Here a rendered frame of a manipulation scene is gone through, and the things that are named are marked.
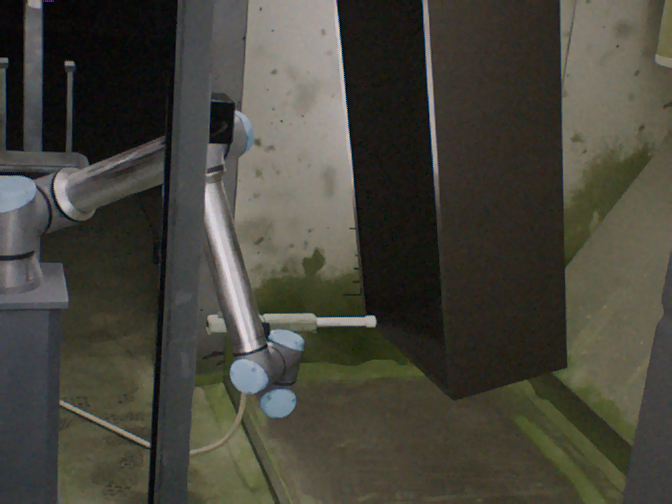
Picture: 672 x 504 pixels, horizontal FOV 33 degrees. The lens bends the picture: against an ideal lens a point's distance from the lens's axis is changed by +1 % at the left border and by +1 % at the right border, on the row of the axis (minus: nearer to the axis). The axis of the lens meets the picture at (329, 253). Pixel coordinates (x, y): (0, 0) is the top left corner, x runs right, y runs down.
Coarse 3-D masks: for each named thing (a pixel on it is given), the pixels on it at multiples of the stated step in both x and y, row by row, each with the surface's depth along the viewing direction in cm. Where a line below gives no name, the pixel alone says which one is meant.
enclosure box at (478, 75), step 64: (384, 0) 317; (448, 0) 258; (512, 0) 264; (384, 64) 323; (448, 64) 263; (512, 64) 270; (384, 128) 330; (448, 128) 269; (512, 128) 275; (384, 192) 337; (448, 192) 275; (512, 192) 282; (384, 256) 344; (448, 256) 281; (512, 256) 288; (384, 320) 344; (448, 320) 287; (512, 320) 294; (448, 384) 296
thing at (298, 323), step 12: (216, 324) 308; (276, 324) 313; (288, 324) 314; (300, 324) 315; (312, 324) 315; (324, 324) 318; (336, 324) 319; (348, 324) 320; (360, 324) 321; (372, 324) 321
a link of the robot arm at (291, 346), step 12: (276, 336) 280; (288, 336) 282; (300, 336) 284; (276, 348) 277; (288, 348) 279; (300, 348) 281; (288, 360) 277; (300, 360) 283; (288, 372) 281; (276, 384) 282; (288, 384) 283
